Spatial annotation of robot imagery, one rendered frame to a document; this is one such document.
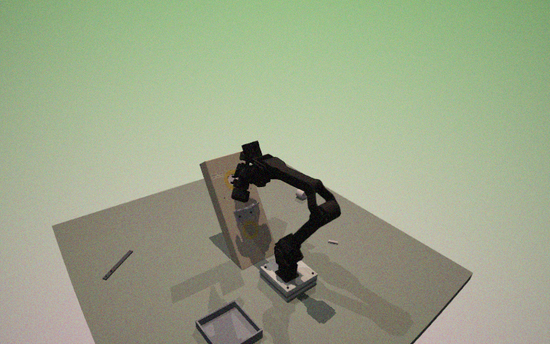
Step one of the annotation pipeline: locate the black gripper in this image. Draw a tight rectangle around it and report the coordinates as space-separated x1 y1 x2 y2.
231 151 253 203

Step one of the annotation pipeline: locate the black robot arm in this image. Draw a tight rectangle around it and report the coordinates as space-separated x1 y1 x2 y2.
241 140 341 283

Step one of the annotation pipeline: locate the dark grey flat bar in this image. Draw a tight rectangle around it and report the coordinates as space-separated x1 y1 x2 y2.
103 250 133 280

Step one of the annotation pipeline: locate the small white cylinder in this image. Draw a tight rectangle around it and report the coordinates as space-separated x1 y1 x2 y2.
296 189 307 199

